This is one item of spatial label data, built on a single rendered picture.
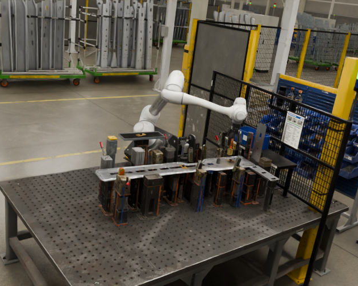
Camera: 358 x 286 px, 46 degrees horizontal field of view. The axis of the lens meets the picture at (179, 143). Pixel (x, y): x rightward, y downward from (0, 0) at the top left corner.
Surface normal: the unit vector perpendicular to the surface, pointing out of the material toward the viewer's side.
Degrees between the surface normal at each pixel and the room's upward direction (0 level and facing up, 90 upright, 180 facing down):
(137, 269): 0
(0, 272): 0
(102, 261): 0
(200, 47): 90
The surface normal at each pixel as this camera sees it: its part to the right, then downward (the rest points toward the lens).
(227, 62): -0.79, 0.11
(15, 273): 0.12, -0.94
